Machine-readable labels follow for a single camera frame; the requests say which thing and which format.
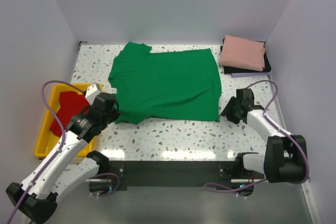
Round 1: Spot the green t-shirt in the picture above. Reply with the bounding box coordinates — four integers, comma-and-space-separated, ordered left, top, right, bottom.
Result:
108, 42, 222, 124

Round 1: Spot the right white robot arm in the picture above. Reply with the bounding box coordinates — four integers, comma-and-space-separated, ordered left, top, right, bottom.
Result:
221, 88, 309, 184

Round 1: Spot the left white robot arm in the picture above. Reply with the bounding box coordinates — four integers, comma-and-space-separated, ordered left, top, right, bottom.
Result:
6, 83, 120, 223

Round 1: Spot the red t-shirt in bin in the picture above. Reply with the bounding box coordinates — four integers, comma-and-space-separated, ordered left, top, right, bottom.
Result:
51, 91, 89, 130

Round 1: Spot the folded lavender t-shirt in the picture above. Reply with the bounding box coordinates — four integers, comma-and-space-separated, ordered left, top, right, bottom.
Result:
230, 71, 271, 78

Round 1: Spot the folded black t-shirt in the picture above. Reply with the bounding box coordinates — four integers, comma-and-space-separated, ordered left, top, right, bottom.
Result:
219, 46, 271, 74

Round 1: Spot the yellow plastic bin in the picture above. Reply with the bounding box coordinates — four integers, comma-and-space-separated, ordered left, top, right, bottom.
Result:
34, 83, 93, 158

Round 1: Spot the folded pink t-shirt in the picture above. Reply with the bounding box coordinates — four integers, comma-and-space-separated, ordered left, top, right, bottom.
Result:
219, 35, 265, 71

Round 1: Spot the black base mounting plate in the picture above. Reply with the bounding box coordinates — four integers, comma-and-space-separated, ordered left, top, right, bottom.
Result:
78, 159, 265, 192

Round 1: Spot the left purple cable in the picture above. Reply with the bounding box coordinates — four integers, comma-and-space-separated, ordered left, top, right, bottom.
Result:
5, 80, 121, 224

